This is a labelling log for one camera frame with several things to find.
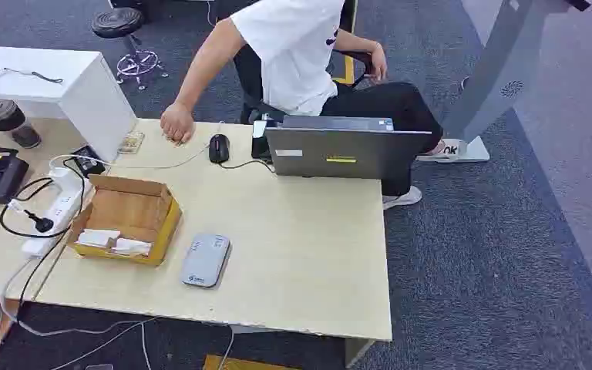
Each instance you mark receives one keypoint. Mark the person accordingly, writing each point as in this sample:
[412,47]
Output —
[291,51]

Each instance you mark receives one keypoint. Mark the patterned card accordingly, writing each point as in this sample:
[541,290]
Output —
[132,142]

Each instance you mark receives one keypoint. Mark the person's right hand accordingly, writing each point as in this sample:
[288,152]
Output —
[177,123]

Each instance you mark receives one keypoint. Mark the dark lidded cup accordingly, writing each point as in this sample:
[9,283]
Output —
[5,116]

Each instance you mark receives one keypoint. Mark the black round stool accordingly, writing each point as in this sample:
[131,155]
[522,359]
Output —
[122,30]

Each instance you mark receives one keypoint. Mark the cardboard box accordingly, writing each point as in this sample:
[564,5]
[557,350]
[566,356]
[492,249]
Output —
[127,209]

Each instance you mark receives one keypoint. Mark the grey floor stand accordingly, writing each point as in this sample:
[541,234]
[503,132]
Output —
[495,66]

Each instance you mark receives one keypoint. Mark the black computer mouse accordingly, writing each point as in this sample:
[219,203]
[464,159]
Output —
[219,148]

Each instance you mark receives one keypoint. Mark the white card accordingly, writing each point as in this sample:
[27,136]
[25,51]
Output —
[132,247]
[97,238]

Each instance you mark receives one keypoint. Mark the small black charger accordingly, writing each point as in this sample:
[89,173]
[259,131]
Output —
[87,161]

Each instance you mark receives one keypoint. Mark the white cabinet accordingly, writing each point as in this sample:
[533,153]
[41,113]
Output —
[71,87]

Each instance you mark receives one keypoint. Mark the white slipper with print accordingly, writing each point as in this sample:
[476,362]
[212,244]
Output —
[449,149]

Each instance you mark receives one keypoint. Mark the yellow board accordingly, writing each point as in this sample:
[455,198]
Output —
[240,364]

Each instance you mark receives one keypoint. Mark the black office chair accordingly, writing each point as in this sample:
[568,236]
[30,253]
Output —
[250,76]

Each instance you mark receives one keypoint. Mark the white power strip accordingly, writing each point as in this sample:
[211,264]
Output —
[63,204]

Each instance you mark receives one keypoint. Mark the grey laptop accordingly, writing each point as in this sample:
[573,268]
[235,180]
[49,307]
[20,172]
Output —
[342,153]

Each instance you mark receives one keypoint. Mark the black phone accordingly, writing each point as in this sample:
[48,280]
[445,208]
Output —
[260,143]

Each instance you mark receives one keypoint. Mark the person's left hand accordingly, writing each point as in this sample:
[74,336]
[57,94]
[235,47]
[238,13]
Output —
[379,64]

